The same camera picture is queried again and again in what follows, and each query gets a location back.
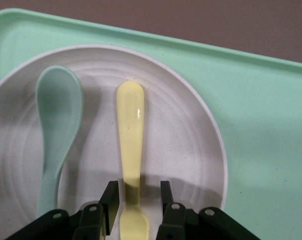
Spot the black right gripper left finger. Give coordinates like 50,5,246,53
5,180,119,240

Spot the mint green rectangular tray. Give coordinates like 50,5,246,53
0,8,302,240

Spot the round beige speckled plate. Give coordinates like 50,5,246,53
0,43,228,240

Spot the yellow plastic fork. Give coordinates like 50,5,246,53
116,81,150,240

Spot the sage green plastic spoon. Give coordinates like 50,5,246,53
35,65,83,218

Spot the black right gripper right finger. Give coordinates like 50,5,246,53
155,179,266,240

